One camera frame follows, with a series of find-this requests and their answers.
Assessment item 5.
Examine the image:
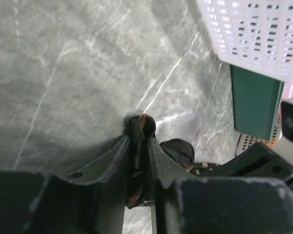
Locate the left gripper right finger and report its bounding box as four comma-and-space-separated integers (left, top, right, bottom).
148, 138, 293, 234

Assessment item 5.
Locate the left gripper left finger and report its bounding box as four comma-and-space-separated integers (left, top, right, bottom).
0, 136, 130, 234

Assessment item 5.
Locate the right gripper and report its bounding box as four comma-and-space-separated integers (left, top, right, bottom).
205, 143, 293, 189

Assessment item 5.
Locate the black gold floral tie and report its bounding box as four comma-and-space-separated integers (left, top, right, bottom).
126, 114, 219, 209

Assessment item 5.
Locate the green divided organizer tray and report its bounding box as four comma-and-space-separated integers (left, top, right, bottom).
230, 65, 284, 140

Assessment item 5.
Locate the white empty plastic basket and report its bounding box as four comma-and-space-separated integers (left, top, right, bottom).
198, 0, 293, 84

